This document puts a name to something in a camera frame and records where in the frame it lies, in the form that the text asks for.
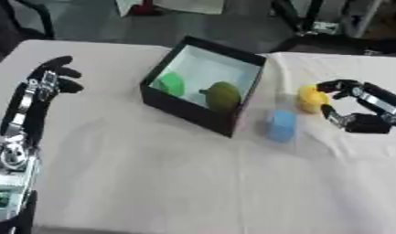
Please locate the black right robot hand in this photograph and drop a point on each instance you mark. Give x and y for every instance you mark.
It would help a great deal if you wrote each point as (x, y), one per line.
(366, 122)

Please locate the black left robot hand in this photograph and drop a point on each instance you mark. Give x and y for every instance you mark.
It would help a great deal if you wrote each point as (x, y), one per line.
(38, 100)

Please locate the yellow toy fruit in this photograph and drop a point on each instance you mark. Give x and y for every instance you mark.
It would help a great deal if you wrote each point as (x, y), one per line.
(310, 99)

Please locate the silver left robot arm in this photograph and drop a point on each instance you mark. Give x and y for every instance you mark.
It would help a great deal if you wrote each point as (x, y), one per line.
(14, 173)

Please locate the black box with white inside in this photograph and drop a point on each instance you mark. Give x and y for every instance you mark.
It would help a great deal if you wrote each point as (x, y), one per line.
(206, 106)

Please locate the black chair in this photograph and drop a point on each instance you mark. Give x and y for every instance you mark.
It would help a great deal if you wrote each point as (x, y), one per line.
(19, 21)

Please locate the blue block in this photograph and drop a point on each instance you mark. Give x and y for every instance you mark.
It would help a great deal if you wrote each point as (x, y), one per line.
(282, 127)

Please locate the black tripod stand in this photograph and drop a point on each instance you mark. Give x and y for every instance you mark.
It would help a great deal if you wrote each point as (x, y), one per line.
(323, 27)

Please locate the red stand base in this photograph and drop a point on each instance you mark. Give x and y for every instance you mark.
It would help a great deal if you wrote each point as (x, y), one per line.
(145, 9)

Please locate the green toy avocado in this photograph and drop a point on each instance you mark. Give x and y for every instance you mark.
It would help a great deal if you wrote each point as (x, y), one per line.
(223, 97)

